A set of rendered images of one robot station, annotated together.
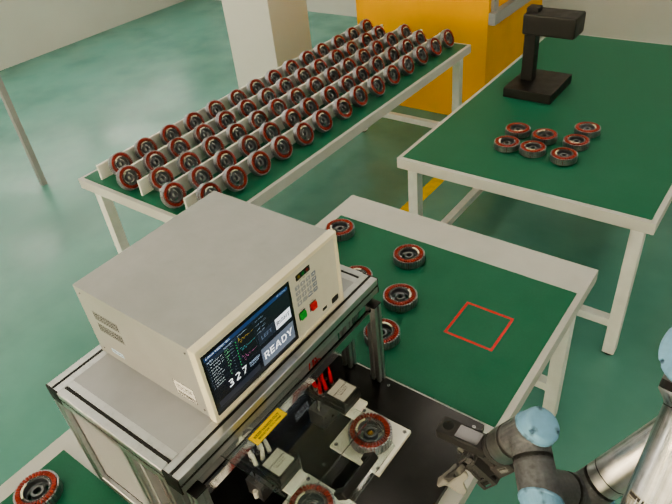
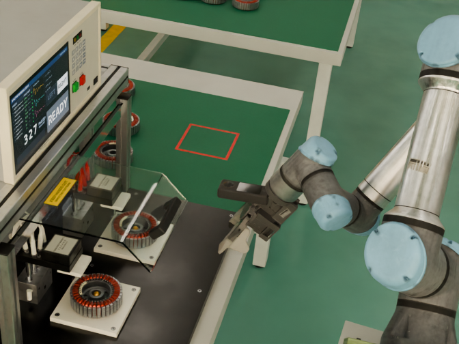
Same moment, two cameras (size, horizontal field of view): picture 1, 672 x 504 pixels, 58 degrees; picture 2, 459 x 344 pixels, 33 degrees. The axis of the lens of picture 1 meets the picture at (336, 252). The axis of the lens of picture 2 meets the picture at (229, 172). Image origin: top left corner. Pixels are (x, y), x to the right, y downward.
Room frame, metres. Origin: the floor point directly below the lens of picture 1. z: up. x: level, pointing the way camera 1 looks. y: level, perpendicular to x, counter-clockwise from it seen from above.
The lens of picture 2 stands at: (-0.43, 0.52, 1.99)
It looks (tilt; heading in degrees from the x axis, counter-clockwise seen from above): 34 degrees down; 330
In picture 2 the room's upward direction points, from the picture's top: 6 degrees clockwise
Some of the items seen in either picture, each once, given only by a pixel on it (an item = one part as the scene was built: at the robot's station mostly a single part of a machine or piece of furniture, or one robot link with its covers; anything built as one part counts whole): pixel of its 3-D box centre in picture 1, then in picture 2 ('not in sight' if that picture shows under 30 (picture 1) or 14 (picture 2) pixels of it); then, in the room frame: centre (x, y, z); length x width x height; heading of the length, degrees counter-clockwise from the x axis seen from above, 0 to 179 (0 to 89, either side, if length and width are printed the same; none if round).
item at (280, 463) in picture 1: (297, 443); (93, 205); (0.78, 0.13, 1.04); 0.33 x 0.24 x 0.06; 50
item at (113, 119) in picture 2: (298, 390); (73, 170); (0.93, 0.12, 1.03); 0.62 x 0.01 x 0.03; 140
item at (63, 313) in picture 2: not in sight; (96, 304); (0.77, 0.13, 0.78); 0.15 x 0.15 x 0.01; 50
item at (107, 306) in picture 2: not in sight; (96, 295); (0.77, 0.13, 0.80); 0.11 x 0.11 x 0.04
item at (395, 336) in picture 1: (382, 334); (113, 154); (1.34, -0.11, 0.77); 0.11 x 0.11 x 0.04
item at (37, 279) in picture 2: (265, 478); (34, 281); (0.87, 0.24, 0.80); 0.07 x 0.05 x 0.06; 140
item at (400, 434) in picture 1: (370, 439); (134, 237); (0.96, -0.03, 0.78); 0.15 x 0.15 x 0.01; 50
